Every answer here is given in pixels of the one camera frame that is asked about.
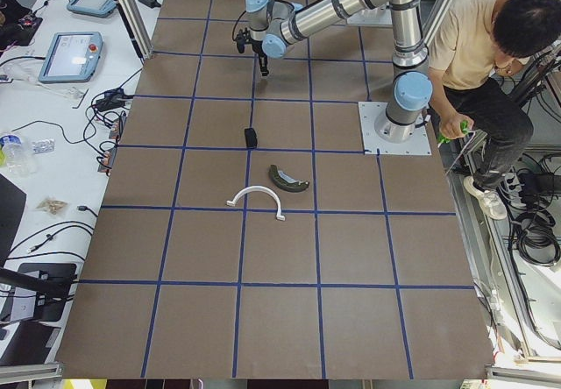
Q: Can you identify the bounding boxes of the black brake pad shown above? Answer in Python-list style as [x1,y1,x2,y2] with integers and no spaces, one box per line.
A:
[244,128,258,149]

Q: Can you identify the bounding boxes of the black power adapter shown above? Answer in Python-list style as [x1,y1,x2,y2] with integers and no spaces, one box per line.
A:
[138,0,161,8]

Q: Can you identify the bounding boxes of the green brake shoe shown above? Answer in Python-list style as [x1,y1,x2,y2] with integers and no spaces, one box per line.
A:
[268,165,309,193]

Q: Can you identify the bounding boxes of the blue teach pendant far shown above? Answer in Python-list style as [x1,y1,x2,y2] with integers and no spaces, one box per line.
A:
[67,0,117,18]

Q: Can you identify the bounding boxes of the blue teach pendant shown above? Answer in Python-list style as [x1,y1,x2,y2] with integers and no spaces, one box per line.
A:
[67,0,117,18]
[38,32,103,84]

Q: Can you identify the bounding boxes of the blue teach pendant near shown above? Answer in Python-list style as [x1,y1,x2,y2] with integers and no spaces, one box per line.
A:
[38,32,103,84]

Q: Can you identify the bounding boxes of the person in beige shirt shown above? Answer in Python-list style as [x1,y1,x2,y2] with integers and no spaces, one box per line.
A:
[428,0,560,221]

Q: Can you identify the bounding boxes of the clear plastic water bottle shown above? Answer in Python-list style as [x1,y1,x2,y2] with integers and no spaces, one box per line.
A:
[1,132,36,177]

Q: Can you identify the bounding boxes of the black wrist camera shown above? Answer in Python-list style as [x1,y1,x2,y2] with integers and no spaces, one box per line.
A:
[233,29,251,54]

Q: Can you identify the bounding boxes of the aluminium frame post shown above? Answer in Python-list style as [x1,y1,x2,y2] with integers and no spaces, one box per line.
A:
[423,0,452,46]
[113,0,153,60]

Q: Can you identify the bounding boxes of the white curved plastic bracket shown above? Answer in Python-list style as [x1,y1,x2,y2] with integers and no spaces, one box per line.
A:
[225,185,286,221]

